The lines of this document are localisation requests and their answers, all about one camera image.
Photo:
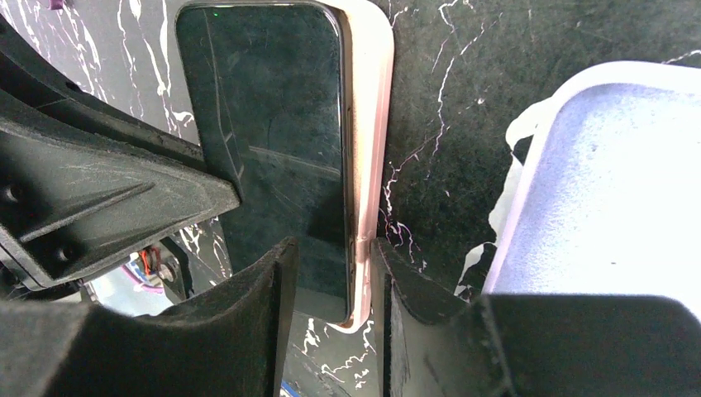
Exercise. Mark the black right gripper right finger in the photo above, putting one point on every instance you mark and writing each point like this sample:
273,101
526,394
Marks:
431,343

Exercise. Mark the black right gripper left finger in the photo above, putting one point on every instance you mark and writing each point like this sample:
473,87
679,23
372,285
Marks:
230,340

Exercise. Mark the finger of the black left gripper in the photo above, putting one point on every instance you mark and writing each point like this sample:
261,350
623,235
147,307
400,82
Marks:
83,185

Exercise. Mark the black screen smartphone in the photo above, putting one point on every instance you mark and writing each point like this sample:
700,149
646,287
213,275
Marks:
270,88

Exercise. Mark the pink phone case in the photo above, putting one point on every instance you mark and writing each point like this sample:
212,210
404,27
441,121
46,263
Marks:
371,60

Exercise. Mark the lavender phone case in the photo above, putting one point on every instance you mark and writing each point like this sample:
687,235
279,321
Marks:
608,201

